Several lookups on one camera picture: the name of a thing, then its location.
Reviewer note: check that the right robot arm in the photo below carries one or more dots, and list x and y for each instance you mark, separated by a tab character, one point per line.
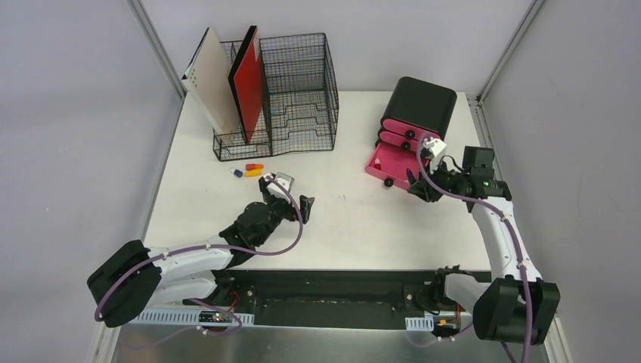
518	306

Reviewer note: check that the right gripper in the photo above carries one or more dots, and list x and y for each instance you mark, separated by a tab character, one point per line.
425	190

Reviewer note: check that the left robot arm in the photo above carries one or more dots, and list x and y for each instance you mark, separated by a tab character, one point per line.
137	277

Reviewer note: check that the red A4 folder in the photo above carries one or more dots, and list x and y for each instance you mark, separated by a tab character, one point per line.
246	82

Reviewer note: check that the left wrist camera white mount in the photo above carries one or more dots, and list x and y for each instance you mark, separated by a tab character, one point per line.
284	180

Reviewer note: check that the orange red highlighter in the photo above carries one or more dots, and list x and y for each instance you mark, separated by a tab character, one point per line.
253	166

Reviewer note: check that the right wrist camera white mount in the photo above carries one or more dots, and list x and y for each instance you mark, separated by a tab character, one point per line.
433	150

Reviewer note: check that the yellow highlighter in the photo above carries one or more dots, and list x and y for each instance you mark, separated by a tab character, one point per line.
253	173

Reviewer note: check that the black pink drawer unit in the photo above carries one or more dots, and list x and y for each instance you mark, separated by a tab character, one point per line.
415	107

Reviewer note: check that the black wire mesh desk organizer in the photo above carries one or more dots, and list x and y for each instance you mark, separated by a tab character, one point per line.
300	101

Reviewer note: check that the white A4 folder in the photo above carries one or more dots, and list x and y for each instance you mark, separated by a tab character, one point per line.
206	79

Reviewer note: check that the black mounting base plate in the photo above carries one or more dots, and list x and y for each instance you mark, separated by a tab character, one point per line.
380	300

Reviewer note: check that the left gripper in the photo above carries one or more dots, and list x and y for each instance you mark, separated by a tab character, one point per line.
289	208

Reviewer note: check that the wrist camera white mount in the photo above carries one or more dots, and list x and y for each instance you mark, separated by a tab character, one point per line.
284	180
433	150

